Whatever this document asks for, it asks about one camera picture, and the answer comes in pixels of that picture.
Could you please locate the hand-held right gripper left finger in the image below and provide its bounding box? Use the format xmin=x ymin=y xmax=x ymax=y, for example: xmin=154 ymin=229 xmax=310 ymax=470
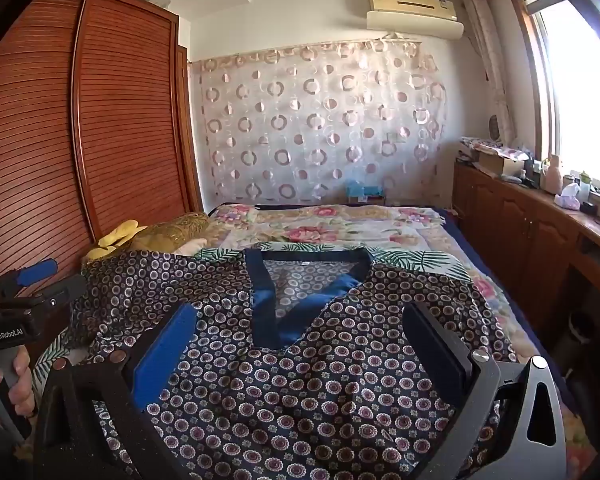
xmin=34 ymin=302 xmax=199 ymax=480

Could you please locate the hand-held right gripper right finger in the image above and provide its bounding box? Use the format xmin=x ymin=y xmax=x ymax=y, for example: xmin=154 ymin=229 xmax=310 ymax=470
xmin=402 ymin=301 xmax=569 ymax=480

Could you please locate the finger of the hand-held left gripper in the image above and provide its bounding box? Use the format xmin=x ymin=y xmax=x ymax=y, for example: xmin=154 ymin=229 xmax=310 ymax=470
xmin=42 ymin=273 xmax=89 ymax=307
xmin=9 ymin=258 xmax=59 ymax=292

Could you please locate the navy circle-patterned shirt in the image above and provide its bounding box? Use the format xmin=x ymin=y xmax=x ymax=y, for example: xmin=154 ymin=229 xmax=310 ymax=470
xmin=67 ymin=246 xmax=518 ymax=480

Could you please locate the person's left hand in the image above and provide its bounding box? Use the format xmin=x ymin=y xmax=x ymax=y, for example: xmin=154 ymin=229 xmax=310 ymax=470
xmin=0 ymin=347 xmax=36 ymax=428

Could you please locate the yellow plush toy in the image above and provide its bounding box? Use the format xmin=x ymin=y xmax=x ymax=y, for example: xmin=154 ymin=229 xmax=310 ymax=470
xmin=84 ymin=220 xmax=148 ymax=261

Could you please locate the palm leaf printed sheet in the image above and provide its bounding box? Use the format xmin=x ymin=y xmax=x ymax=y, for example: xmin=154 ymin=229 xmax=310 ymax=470
xmin=32 ymin=241 xmax=475 ymax=396

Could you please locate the gold patterned pillow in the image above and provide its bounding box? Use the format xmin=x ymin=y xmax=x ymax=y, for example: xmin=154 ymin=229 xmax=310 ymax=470
xmin=129 ymin=211 xmax=212 ymax=254

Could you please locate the wooden sideboard cabinet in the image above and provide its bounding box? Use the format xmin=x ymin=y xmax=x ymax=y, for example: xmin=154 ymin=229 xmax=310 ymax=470
xmin=452 ymin=159 xmax=600 ymax=361

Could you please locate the waste bin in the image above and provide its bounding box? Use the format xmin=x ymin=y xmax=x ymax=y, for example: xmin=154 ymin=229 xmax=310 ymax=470
xmin=566 ymin=309 xmax=597 ymax=361

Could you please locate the floral blanket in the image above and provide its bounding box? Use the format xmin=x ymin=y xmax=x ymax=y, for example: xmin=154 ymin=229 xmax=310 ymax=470
xmin=207 ymin=202 xmax=541 ymax=361

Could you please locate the wooden louvred wardrobe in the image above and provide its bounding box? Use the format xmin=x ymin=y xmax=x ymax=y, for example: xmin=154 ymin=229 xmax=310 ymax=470
xmin=0 ymin=0 xmax=204 ymax=321

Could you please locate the teal tissue box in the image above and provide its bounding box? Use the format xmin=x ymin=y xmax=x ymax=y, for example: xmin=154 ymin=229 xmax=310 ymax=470
xmin=345 ymin=180 xmax=386 ymax=206

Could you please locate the cardboard box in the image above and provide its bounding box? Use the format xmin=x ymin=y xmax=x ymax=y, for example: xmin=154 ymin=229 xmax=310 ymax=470
xmin=477 ymin=150 xmax=526 ymax=179

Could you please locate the tissue pack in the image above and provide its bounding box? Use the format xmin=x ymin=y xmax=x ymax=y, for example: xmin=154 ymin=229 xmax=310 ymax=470
xmin=554 ymin=182 xmax=582 ymax=210

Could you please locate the pink bottle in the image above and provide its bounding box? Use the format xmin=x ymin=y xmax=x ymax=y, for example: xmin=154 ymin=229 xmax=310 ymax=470
xmin=542 ymin=154 xmax=564 ymax=196

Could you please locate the sheer circle-patterned curtain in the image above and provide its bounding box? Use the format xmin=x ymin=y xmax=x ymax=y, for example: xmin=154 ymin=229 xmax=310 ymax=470
xmin=190 ymin=37 xmax=449 ymax=207

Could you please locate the window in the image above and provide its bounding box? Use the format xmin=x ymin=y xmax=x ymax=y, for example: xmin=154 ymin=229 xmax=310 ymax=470
xmin=512 ymin=0 xmax=600 ymax=191

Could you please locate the white tied window curtain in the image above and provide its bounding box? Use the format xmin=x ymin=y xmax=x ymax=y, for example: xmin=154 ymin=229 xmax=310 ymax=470
xmin=462 ymin=0 xmax=519 ymax=147

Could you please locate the white wall air conditioner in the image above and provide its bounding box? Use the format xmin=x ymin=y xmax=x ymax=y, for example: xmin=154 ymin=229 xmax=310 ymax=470
xmin=366 ymin=0 xmax=465 ymax=41

